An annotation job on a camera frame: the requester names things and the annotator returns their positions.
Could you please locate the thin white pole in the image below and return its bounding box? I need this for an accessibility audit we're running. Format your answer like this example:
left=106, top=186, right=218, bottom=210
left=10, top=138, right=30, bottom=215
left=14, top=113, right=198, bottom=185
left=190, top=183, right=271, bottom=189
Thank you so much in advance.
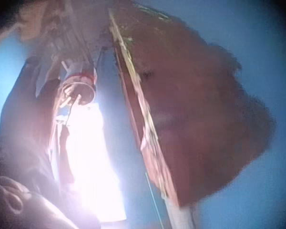
left=144, top=171, right=164, bottom=229

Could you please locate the person's right hand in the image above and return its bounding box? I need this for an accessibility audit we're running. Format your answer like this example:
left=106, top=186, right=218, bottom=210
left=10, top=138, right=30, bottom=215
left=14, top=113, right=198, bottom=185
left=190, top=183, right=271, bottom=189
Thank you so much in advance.
left=59, top=82, right=83, bottom=107

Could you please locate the thin white stick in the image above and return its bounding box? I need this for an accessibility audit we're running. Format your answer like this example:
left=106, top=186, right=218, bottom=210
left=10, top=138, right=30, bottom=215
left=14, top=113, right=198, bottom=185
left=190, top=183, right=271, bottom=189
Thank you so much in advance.
left=65, top=94, right=82, bottom=126

